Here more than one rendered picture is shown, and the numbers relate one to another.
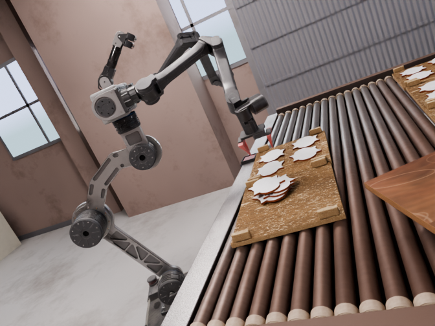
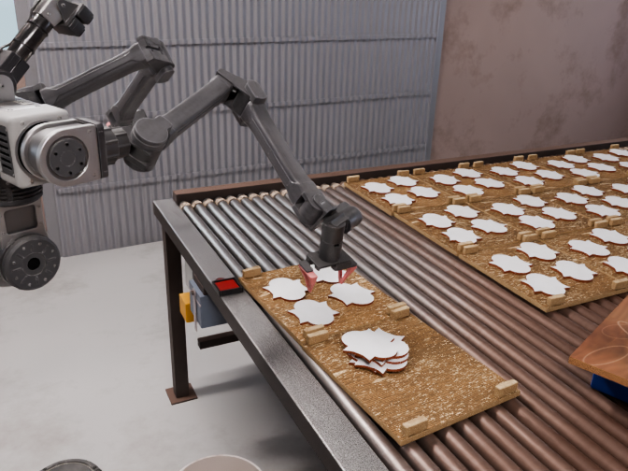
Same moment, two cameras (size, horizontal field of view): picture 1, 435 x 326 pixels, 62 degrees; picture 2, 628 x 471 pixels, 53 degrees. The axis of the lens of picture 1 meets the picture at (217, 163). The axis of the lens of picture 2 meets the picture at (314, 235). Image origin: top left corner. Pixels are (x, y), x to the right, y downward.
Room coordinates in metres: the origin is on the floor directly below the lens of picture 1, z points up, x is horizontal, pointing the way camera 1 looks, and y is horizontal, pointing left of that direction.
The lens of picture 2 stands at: (0.50, 0.97, 1.82)
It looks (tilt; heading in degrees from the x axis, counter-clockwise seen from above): 23 degrees down; 310
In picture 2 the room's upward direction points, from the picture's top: 2 degrees clockwise
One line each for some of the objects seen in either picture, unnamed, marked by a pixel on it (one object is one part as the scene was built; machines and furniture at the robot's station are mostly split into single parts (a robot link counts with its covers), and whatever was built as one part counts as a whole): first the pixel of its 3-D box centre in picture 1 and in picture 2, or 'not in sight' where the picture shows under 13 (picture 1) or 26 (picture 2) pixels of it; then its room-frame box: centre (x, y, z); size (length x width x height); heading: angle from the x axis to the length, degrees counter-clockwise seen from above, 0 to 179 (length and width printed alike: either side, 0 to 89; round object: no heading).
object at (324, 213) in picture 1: (328, 212); (506, 388); (0.93, -0.23, 0.95); 0.06 x 0.02 x 0.03; 72
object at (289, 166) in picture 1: (289, 157); (320, 295); (1.54, -0.30, 0.93); 0.41 x 0.35 x 0.02; 160
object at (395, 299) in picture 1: (359, 143); (404, 287); (1.42, -0.57, 0.90); 1.95 x 0.05 x 0.05; 157
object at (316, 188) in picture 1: (286, 200); (405, 368); (1.15, -0.16, 0.93); 0.41 x 0.35 x 0.02; 162
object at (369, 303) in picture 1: (347, 147); (391, 290); (1.44, -0.53, 0.90); 1.95 x 0.05 x 0.05; 157
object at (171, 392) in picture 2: not in sight; (176, 313); (2.48, -0.46, 0.43); 0.12 x 0.12 x 0.85; 67
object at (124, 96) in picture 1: (129, 96); (105, 145); (1.72, 0.24, 1.45); 0.09 x 0.08 x 0.12; 0
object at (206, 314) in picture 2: not in sight; (207, 303); (1.98, -0.23, 0.77); 0.14 x 0.11 x 0.18; 157
